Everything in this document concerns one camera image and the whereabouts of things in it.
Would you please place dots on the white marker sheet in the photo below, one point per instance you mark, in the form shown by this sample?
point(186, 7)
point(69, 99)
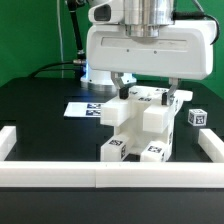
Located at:
point(83, 109)

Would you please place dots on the white U-shaped barrier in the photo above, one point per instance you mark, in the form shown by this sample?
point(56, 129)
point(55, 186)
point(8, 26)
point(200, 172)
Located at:
point(103, 175)

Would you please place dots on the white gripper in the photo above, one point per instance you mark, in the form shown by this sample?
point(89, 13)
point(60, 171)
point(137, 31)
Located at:
point(182, 50)

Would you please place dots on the white chair seat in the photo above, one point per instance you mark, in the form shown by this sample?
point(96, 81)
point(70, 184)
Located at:
point(150, 136)

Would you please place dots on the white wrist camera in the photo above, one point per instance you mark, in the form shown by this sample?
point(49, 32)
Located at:
point(109, 12)

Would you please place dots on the white tagged cube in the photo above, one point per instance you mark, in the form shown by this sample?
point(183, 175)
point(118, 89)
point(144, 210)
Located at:
point(197, 117)

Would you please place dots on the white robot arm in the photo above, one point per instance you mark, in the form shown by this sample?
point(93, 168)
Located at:
point(144, 18)

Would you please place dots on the white chair back frame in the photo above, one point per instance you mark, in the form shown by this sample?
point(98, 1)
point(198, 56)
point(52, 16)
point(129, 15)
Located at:
point(117, 112)

